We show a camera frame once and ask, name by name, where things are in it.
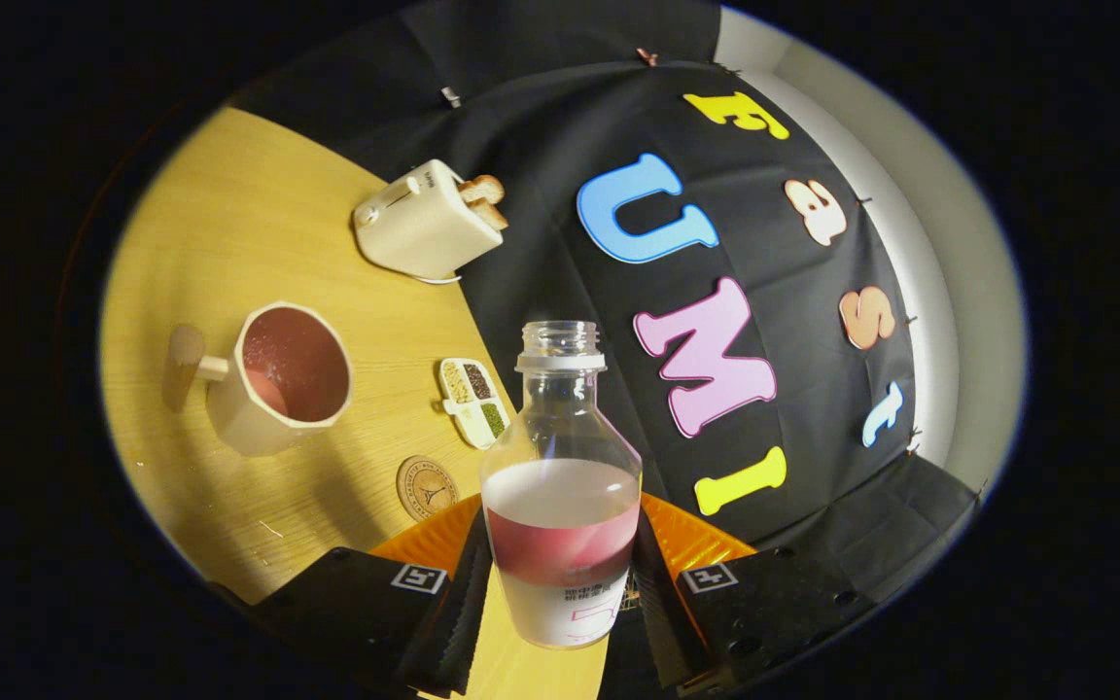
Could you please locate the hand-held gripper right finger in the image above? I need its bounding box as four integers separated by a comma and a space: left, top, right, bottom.
630, 493, 879, 696

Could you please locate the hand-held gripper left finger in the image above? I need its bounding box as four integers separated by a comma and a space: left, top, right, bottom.
229, 494, 495, 699

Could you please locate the round wooden coaster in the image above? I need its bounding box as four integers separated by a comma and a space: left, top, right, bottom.
397, 455, 461, 523

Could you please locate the clear plastic juice bottle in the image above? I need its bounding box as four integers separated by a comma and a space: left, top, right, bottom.
479, 321, 644, 649

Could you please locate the cream cup with wooden handle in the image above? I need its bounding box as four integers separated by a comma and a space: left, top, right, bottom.
163, 301, 355, 458

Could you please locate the white divided seasoning dish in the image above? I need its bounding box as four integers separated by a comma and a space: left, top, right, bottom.
437, 357, 512, 450

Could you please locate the cream toaster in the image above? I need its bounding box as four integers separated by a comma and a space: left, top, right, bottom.
352, 158, 506, 281

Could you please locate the wooden table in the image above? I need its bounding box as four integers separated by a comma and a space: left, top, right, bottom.
98, 105, 610, 700

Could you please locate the black backdrop cloth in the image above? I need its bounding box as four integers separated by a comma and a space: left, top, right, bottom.
229, 0, 984, 700

